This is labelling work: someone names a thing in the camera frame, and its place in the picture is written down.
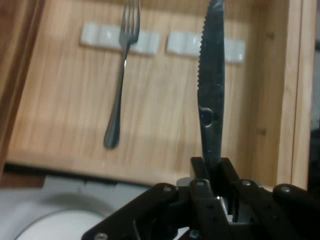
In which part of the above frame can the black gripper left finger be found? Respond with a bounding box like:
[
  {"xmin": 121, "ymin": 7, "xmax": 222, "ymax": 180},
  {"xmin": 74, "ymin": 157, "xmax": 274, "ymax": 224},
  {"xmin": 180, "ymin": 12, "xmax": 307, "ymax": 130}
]
[{"xmin": 81, "ymin": 156, "xmax": 232, "ymax": 240}]

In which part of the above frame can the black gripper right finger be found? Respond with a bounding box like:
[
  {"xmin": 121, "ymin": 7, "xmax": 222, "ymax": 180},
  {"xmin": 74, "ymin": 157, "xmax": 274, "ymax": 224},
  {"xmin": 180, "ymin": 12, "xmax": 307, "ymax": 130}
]
[{"xmin": 219, "ymin": 156, "xmax": 320, "ymax": 240}]

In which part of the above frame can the silver table knife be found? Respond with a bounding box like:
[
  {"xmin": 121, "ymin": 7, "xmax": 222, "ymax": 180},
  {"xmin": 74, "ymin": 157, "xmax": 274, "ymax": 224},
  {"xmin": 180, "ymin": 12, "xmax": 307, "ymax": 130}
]
[{"xmin": 196, "ymin": 0, "xmax": 229, "ymax": 201}]

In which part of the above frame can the white bowl with black rim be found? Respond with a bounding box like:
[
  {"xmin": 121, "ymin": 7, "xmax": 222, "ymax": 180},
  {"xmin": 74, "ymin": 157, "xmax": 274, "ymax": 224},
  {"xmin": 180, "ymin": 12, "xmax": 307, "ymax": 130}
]
[{"xmin": 0, "ymin": 189, "xmax": 141, "ymax": 240}]

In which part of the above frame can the silver fork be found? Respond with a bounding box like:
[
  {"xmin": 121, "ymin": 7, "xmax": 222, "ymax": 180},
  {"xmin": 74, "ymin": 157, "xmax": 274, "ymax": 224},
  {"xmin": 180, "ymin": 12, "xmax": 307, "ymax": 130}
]
[{"xmin": 103, "ymin": 0, "xmax": 141, "ymax": 151}]

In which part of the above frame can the white ceramic cutlery rest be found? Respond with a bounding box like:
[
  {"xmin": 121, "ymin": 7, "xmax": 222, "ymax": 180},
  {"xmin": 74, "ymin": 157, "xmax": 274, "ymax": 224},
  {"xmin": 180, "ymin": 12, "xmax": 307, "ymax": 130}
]
[
  {"xmin": 165, "ymin": 30, "xmax": 247, "ymax": 66},
  {"xmin": 79, "ymin": 21, "xmax": 162, "ymax": 57}
]

